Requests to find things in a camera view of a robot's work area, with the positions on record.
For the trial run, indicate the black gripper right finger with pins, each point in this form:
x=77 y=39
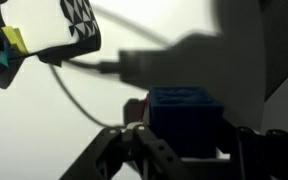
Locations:
x=270 y=156

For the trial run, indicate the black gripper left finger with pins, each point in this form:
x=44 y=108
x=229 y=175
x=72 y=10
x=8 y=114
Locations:
x=144 y=156

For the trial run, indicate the blue block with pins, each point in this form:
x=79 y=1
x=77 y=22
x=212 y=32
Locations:
x=184 y=123

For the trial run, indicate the triangle patterned soft cube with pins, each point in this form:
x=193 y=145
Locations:
x=84 y=23

